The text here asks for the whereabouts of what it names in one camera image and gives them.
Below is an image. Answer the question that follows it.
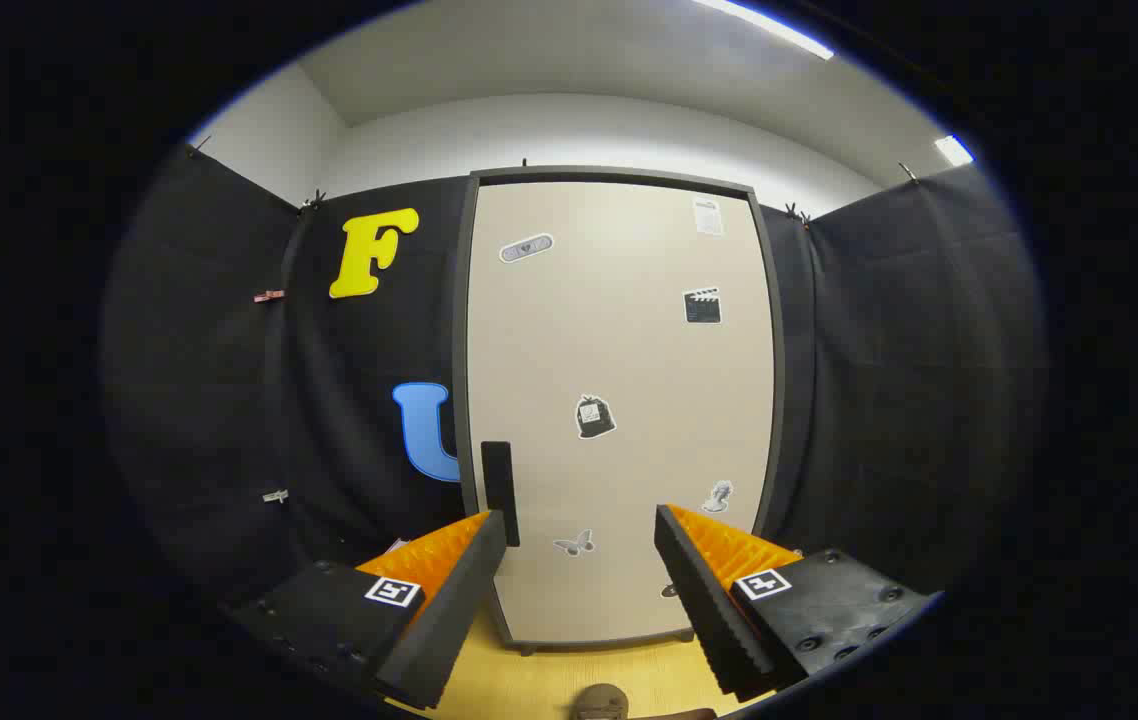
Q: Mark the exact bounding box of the long ceiling light strip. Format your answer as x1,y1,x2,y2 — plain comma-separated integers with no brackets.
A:
694,0,835,61

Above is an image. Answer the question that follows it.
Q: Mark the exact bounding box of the black door handle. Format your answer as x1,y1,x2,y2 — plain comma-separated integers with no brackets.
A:
481,441,521,548

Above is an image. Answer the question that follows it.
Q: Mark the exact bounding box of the grey shoe cabinet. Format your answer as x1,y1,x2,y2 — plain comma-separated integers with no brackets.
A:
451,165,788,656

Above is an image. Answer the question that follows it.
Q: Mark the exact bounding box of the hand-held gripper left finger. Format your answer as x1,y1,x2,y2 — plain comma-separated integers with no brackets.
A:
229,510,508,711

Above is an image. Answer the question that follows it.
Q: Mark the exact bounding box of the black backdrop cloth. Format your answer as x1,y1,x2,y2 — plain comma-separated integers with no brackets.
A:
101,140,1045,611

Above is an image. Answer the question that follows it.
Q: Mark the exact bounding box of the beige shoe cabinet door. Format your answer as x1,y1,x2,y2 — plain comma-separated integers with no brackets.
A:
466,180,778,646

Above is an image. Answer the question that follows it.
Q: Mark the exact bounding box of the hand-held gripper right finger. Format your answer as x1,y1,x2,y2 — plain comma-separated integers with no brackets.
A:
654,504,938,703

